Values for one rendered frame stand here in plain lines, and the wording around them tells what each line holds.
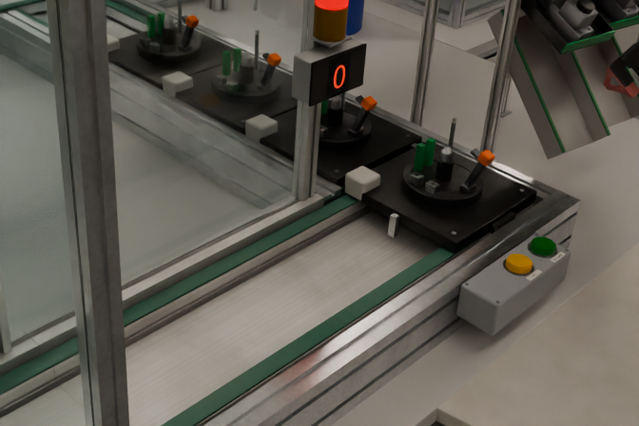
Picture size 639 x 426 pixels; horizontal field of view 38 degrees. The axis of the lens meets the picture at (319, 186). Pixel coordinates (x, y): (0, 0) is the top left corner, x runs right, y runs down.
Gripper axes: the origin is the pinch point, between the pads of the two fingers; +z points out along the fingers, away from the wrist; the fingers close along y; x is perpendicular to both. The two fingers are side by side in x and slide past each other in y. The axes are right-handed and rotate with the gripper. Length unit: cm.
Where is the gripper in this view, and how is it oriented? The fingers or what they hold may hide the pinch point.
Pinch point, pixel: (626, 68)
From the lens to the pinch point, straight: 174.6
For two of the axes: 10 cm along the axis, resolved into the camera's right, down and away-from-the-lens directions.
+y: -7.4, 6.1, -2.9
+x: 6.3, 7.8, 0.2
